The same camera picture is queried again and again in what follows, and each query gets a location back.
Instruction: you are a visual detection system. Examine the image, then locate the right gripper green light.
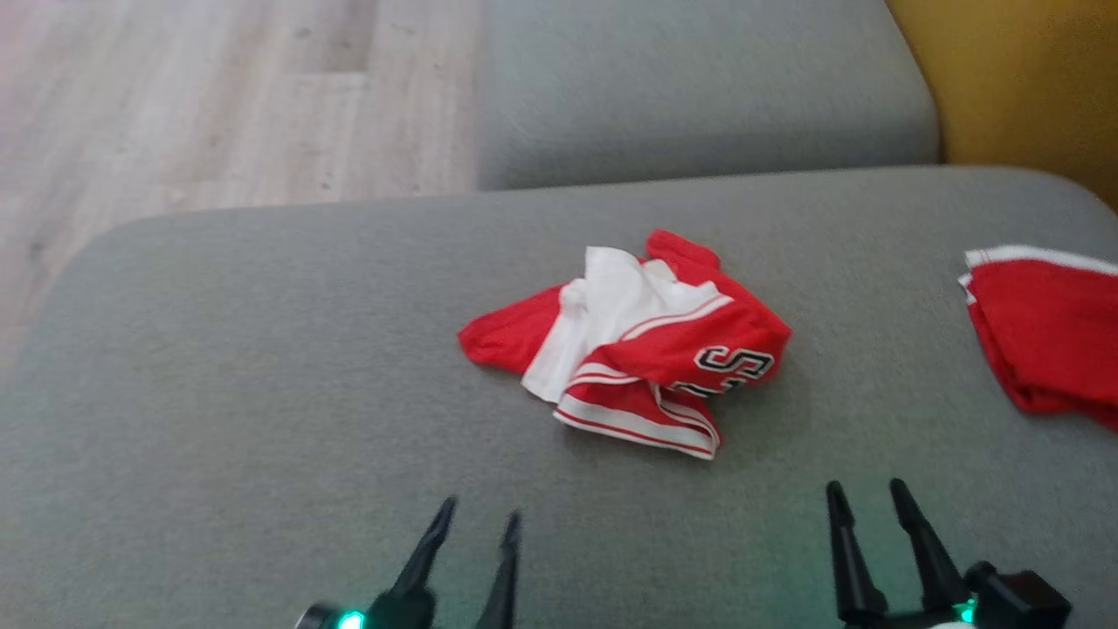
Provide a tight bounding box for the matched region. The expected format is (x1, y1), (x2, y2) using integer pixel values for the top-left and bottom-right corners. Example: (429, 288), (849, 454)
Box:
(825, 478), (979, 629)

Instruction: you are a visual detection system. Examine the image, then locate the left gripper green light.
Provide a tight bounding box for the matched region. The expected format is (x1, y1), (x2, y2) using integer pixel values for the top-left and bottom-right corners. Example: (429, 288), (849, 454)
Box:
(295, 495), (524, 629)

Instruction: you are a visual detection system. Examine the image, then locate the red shorts white trim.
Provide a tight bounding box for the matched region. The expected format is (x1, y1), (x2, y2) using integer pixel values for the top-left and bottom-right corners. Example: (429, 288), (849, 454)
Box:
(958, 245), (1118, 433)

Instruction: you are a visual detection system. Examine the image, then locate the red white striped jersey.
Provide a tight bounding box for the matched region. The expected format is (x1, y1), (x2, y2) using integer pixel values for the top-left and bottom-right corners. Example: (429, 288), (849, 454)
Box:
(458, 229), (793, 461)

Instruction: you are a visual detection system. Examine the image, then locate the large grey sofa seat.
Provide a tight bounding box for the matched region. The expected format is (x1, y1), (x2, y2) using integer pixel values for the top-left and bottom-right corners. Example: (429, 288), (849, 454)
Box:
(0, 166), (1118, 629)

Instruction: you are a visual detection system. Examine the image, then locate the yellow sofa backrest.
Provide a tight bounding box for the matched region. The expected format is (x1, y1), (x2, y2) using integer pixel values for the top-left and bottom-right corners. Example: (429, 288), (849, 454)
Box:
(884, 0), (1118, 211)

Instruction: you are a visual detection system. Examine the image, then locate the grey back cushion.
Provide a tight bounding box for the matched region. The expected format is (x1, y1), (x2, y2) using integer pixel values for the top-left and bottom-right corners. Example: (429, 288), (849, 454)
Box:
(476, 0), (942, 191)

